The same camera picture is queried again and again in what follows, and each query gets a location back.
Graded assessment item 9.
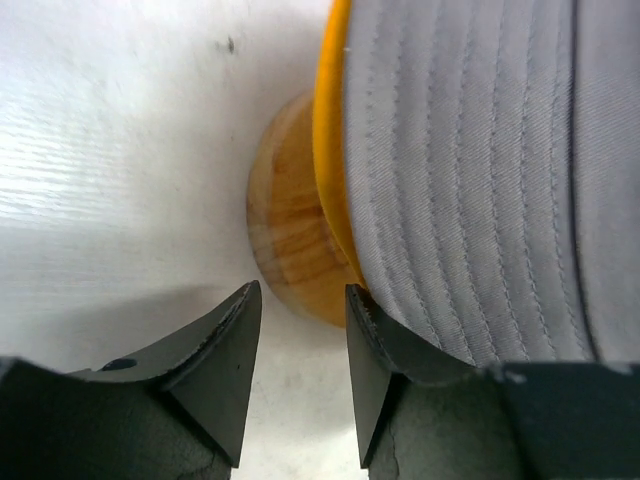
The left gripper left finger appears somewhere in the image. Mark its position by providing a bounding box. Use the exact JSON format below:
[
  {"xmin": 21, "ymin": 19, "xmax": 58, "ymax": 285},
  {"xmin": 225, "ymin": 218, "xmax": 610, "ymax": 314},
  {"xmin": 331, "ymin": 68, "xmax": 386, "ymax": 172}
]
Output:
[{"xmin": 1, "ymin": 281, "xmax": 262, "ymax": 479}]

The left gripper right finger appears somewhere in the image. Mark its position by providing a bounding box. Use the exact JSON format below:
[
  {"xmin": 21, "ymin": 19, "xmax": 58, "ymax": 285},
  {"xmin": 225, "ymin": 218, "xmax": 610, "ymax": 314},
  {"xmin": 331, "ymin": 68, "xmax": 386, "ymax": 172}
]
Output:
[{"xmin": 345, "ymin": 285, "xmax": 639, "ymax": 479}]

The grey bucket hat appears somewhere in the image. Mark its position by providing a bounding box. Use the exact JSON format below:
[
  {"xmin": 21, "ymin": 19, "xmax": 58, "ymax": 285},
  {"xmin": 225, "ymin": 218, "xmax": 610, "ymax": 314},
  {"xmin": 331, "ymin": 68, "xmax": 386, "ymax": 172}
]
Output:
[{"xmin": 344, "ymin": 1, "xmax": 639, "ymax": 366}]

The yellow bucket hat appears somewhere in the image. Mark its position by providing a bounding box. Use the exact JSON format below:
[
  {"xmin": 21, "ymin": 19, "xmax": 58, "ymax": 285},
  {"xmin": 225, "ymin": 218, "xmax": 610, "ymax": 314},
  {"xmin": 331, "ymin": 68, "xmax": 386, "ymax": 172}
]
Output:
[{"xmin": 312, "ymin": 0, "xmax": 366, "ymax": 287}]

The wooden hat stand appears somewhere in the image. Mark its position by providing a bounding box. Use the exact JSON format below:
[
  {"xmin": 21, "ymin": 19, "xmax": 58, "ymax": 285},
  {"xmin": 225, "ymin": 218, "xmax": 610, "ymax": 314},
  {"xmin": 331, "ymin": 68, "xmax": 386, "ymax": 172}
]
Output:
[{"xmin": 247, "ymin": 92, "xmax": 356, "ymax": 328}]

